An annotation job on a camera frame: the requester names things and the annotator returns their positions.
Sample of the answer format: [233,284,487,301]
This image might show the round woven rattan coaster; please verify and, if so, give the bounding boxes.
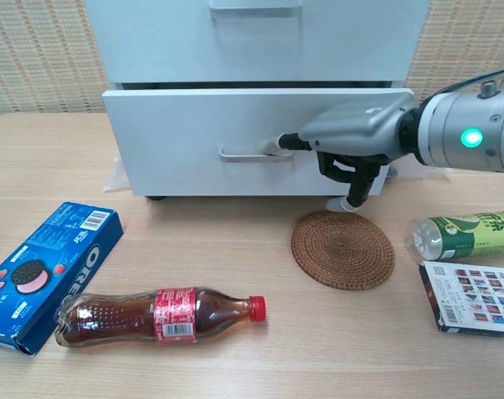
[290,209,397,291]

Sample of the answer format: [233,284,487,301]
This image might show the black postcard box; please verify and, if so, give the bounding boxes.
[418,259,504,335]

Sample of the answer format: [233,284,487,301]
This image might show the silver drawer handle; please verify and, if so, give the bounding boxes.
[207,0,303,21]
[218,143,295,163]

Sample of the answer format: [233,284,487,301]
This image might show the coloured arm cables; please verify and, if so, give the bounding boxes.
[436,65,504,95]

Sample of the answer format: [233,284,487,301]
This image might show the green tea plastic bottle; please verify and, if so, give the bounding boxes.
[409,210,504,264]

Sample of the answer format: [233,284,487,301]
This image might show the blue Oreo cookie box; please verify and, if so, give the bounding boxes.
[0,201,125,357]

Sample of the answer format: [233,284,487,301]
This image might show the cola bottle red cap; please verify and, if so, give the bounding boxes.
[52,286,268,350]

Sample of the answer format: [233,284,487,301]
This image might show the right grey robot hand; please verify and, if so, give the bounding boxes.
[264,91,420,213]

